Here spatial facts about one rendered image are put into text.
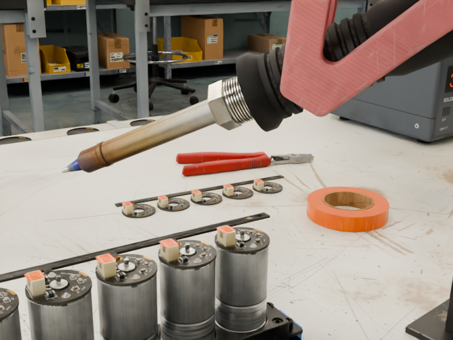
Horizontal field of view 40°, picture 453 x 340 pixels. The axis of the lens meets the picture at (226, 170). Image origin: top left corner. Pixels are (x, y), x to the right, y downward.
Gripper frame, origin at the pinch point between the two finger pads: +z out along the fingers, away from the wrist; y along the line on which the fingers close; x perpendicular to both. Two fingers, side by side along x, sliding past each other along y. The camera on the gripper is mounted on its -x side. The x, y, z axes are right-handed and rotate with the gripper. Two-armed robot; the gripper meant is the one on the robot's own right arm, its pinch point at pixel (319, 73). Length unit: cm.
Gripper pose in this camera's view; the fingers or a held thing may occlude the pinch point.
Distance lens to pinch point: 19.0
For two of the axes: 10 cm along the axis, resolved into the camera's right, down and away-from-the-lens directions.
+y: -2.4, 3.2, -9.2
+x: 8.5, 5.2, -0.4
